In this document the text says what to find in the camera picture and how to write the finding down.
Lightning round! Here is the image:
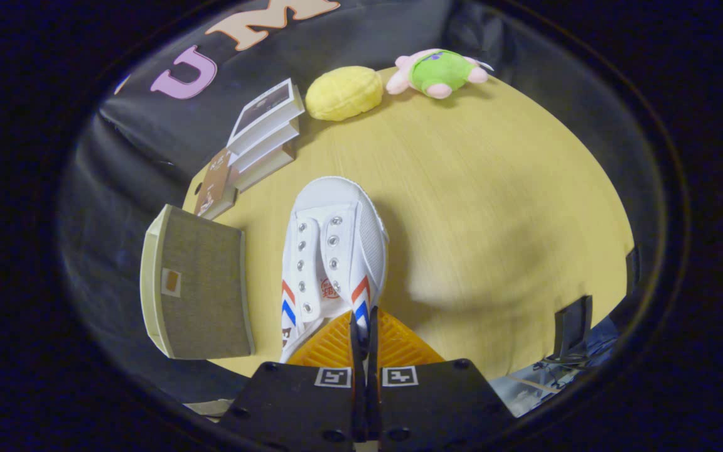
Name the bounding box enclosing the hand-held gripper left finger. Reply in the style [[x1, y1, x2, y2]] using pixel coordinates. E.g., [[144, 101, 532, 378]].
[[217, 308, 368, 452]]

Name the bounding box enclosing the pink and green plush toy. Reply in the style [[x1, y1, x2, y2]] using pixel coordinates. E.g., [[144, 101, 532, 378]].
[[385, 48, 494, 100]]

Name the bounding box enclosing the black backdrop cloth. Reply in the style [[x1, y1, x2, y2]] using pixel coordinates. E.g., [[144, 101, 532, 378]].
[[57, 0, 657, 402]]

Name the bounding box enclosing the brown book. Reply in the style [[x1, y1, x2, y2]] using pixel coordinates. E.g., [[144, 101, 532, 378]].
[[194, 149, 240, 220]]

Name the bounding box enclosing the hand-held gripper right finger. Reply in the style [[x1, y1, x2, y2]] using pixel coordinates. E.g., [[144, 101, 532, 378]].
[[367, 306, 516, 452]]

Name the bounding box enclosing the white shoe with red-blue stripes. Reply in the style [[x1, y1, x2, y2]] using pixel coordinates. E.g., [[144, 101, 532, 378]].
[[279, 176, 390, 365]]

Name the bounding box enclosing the white book with photo cover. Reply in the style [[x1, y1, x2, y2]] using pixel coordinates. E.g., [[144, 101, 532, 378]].
[[227, 78, 306, 154]]

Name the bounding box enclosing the yellow plush toy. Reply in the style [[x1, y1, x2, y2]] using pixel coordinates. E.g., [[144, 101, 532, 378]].
[[305, 66, 384, 122]]

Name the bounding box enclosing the black table clamp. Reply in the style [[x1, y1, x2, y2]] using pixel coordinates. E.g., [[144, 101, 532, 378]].
[[624, 247, 642, 291], [554, 295, 593, 360]]

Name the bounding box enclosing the grey fabric storage box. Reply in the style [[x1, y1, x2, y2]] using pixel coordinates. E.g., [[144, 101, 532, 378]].
[[140, 204, 255, 360]]

